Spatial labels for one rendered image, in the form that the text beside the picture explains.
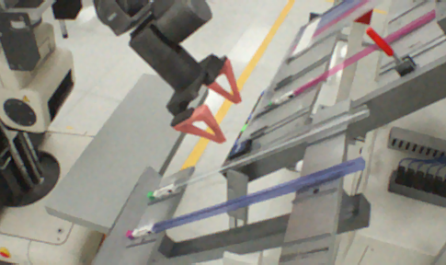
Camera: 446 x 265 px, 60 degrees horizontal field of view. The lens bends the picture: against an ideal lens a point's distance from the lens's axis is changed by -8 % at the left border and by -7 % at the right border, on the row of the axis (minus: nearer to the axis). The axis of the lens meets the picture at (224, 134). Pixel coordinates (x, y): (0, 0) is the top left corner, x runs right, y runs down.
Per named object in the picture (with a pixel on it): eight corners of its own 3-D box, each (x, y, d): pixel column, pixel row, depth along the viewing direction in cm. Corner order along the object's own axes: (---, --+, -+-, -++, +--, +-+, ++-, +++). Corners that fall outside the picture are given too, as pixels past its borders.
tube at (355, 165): (131, 239, 81) (126, 236, 81) (133, 234, 82) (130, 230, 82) (364, 169, 50) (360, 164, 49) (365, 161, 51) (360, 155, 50)
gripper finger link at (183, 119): (246, 113, 66) (207, 72, 62) (234, 144, 61) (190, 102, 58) (217, 128, 70) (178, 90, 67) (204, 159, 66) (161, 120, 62)
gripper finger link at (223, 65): (257, 86, 71) (220, 47, 67) (246, 114, 66) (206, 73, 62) (229, 102, 75) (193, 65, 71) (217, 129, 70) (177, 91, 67)
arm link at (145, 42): (131, 29, 64) (118, 46, 59) (160, 3, 60) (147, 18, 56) (162, 60, 66) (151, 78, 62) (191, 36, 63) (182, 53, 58)
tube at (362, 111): (151, 200, 88) (147, 197, 88) (154, 195, 89) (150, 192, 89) (369, 116, 57) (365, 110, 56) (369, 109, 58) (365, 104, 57)
